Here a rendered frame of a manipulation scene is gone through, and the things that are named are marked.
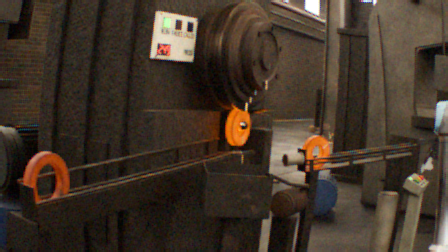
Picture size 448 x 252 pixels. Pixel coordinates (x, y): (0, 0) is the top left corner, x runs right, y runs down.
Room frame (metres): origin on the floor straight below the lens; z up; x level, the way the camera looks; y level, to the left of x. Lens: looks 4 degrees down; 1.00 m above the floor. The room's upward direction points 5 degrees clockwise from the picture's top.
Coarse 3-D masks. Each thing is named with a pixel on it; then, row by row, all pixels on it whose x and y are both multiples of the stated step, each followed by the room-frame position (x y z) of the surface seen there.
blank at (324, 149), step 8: (312, 136) 2.76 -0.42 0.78; (320, 136) 2.76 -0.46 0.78; (304, 144) 2.74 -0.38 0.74; (312, 144) 2.73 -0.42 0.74; (320, 144) 2.76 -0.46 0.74; (328, 144) 2.78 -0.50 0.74; (312, 152) 2.73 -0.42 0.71; (320, 152) 2.78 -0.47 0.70; (328, 152) 2.78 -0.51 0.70; (320, 160) 2.76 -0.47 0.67
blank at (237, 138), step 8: (232, 112) 2.44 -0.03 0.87; (240, 112) 2.45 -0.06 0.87; (232, 120) 2.41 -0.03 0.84; (248, 120) 2.52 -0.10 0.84; (232, 128) 2.41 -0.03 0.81; (248, 128) 2.52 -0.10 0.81; (232, 136) 2.41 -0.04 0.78; (240, 136) 2.47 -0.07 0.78; (232, 144) 2.46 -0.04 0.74; (240, 144) 2.47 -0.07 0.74
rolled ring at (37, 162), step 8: (48, 152) 1.54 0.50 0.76; (32, 160) 1.50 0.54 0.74; (40, 160) 1.50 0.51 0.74; (48, 160) 1.53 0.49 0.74; (56, 160) 1.56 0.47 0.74; (32, 168) 1.47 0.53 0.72; (40, 168) 1.50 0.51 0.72; (56, 168) 1.58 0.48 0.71; (64, 168) 1.59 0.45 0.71; (24, 176) 1.48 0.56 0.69; (32, 176) 1.47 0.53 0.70; (56, 176) 1.60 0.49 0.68; (64, 176) 1.59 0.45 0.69; (32, 184) 1.47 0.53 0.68; (64, 184) 1.59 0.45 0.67; (56, 192) 1.59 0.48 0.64; (64, 192) 1.59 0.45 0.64; (40, 200) 1.50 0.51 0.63
